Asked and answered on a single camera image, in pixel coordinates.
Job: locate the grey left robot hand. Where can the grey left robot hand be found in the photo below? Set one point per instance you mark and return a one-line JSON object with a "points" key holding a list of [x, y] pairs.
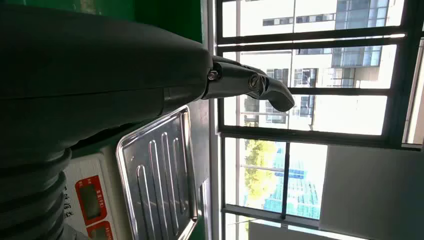
{"points": [[99, 73]]}

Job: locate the green plastic crate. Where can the green plastic crate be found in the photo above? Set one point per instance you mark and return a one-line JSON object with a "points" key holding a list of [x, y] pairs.
{"points": [[165, 16]]}

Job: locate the white electronic scale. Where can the white electronic scale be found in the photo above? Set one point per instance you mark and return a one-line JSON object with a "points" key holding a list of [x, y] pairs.
{"points": [[71, 180]]}

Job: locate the steel weighing tray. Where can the steel weighing tray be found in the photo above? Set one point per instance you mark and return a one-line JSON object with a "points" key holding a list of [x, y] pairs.
{"points": [[159, 172]]}

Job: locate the dark window frame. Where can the dark window frame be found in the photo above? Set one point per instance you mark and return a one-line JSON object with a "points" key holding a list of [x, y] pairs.
{"points": [[298, 130]]}

